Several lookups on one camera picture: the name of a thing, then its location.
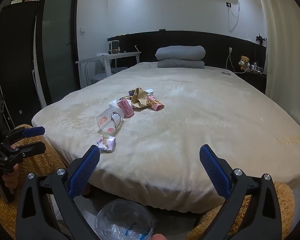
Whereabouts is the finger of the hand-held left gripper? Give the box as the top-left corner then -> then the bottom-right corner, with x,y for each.
5,126 -> 46,145
10,142 -> 47,155

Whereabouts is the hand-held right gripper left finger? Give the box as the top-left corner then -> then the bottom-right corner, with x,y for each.
15,144 -> 101,240

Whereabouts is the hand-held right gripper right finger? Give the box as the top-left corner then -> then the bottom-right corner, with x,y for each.
199,144 -> 289,240

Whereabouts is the clear red-print plastic bag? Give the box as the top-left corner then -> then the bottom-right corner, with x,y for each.
97,99 -> 125,133

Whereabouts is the brown paper bag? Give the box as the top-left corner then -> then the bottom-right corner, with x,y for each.
131,87 -> 153,108

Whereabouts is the person's left hand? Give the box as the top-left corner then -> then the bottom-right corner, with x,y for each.
1,169 -> 19,189

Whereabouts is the shaggy tan rug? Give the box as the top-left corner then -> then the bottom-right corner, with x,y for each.
0,124 -> 68,240

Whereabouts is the round bed leg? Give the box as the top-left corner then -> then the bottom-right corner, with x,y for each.
81,184 -> 93,198

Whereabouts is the small pink green wrapper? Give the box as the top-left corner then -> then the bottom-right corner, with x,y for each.
97,135 -> 117,153

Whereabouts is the cream fleece bed blanket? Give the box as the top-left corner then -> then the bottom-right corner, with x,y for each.
31,61 -> 300,214

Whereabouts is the pink packet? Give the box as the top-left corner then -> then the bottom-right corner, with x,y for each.
117,99 -> 134,118

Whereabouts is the black wardrobe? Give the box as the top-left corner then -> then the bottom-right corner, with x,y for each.
0,0 -> 42,128

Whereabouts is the pink cookie wrapper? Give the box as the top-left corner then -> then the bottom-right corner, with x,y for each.
144,95 -> 165,111

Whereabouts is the frosted glass door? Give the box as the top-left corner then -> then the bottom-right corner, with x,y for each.
36,0 -> 81,107

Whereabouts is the white desk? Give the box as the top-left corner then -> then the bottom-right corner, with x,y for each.
75,52 -> 142,89

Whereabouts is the black nightstand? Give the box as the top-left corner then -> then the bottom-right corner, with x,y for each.
236,69 -> 267,94

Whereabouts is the white chair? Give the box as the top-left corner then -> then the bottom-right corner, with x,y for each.
85,53 -> 113,87

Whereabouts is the brown teddy bear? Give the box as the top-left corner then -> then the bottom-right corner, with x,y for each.
238,55 -> 250,70

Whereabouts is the grey folded quilt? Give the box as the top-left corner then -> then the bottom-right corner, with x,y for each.
155,46 -> 206,61
157,59 -> 205,69

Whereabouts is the black headboard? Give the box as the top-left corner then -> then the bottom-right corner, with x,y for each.
107,31 -> 267,95

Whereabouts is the cream curtain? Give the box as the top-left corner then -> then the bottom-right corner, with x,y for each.
255,0 -> 300,135

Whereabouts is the white charger cable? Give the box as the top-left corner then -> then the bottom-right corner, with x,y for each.
226,47 -> 240,73

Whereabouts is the white wall cable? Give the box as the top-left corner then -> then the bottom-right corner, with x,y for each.
227,0 -> 240,32

